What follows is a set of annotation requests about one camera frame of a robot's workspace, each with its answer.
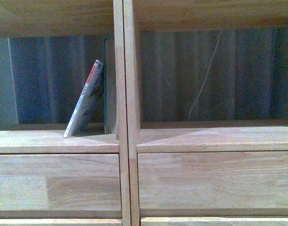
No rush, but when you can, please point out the white illustrated paperback book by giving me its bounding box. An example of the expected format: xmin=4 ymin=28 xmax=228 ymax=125
xmin=63 ymin=60 xmax=104 ymax=138

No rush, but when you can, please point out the right wooden shelf unit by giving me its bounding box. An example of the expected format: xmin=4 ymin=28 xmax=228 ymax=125
xmin=123 ymin=0 xmax=288 ymax=226

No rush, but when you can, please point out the wooden shelf unit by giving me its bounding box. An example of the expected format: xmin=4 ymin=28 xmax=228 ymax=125
xmin=123 ymin=0 xmax=288 ymax=226
xmin=0 ymin=0 xmax=132 ymax=226

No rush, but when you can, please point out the left wooden shelf unit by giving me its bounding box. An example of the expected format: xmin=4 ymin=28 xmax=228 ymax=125
xmin=0 ymin=0 xmax=132 ymax=226

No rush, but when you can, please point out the upright green-spined book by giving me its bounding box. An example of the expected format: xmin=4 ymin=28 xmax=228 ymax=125
xmin=104 ymin=39 xmax=119 ymax=139

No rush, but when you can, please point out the thin white cable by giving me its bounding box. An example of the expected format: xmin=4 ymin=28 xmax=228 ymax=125
xmin=187 ymin=30 xmax=222 ymax=119

